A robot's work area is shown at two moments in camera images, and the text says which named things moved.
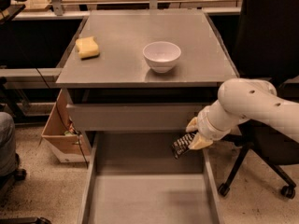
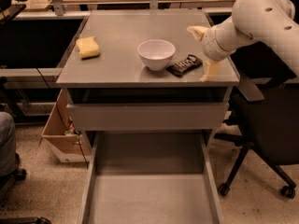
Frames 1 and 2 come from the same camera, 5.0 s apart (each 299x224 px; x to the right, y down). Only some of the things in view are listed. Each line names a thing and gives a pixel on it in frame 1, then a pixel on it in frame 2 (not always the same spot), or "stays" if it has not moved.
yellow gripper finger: (198, 142) → (209, 68)
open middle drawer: (135, 177) stays
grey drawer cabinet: (142, 70) stays
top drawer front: (136, 117) stays
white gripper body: (204, 124) → (212, 44)
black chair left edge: (7, 182) stays
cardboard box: (68, 145) stays
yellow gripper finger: (192, 125) → (197, 32)
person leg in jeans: (7, 145) stays
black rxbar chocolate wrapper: (180, 146) → (188, 63)
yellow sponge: (87, 48) stays
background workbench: (47, 1) stays
